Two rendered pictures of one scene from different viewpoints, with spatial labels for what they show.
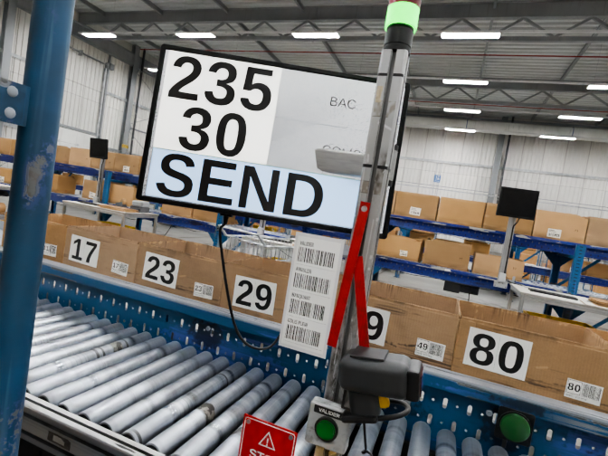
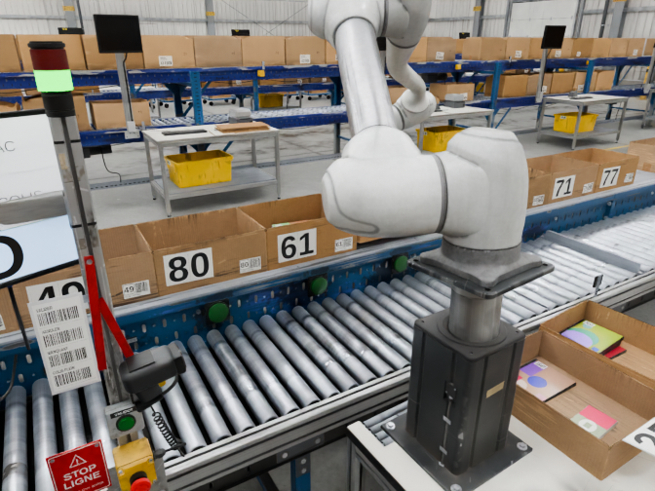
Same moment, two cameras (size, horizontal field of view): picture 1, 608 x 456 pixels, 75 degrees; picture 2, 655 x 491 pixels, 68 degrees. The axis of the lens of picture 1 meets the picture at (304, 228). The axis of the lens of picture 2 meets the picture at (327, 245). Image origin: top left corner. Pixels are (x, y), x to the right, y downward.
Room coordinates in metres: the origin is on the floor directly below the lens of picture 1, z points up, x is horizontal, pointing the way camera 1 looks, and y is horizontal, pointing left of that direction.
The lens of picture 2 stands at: (-0.20, 0.24, 1.66)
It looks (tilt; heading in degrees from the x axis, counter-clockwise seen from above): 23 degrees down; 310
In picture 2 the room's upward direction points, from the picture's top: straight up
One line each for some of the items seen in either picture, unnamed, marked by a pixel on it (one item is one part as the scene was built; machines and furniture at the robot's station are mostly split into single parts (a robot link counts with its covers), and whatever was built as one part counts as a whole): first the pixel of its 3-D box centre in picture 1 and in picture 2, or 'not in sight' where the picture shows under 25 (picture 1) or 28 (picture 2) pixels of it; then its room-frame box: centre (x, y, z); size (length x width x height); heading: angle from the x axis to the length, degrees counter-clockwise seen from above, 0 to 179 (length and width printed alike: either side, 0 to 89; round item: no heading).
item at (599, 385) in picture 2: not in sight; (566, 394); (-0.03, -0.96, 0.80); 0.38 x 0.28 x 0.10; 161
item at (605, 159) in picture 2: not in sight; (593, 169); (0.39, -2.92, 0.96); 0.39 x 0.29 x 0.17; 70
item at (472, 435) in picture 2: not in sight; (461, 385); (0.15, -0.67, 0.91); 0.26 x 0.26 x 0.33; 72
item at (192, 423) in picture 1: (215, 405); not in sight; (1.03, 0.16, 0.72); 0.52 x 0.05 x 0.05; 160
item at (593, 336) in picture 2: not in sight; (587, 338); (0.00, -1.29, 0.79); 0.19 x 0.14 x 0.02; 75
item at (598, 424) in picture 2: not in sight; (586, 428); (-0.10, -0.90, 0.76); 0.16 x 0.07 x 0.02; 76
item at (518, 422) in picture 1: (515, 428); (218, 313); (1.00, -0.62, 0.81); 0.07 x 0.01 x 0.07; 70
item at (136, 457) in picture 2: not in sight; (153, 461); (0.57, -0.11, 0.84); 0.15 x 0.09 x 0.07; 70
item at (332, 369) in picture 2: not in sight; (313, 349); (0.69, -0.76, 0.72); 0.52 x 0.05 x 0.05; 160
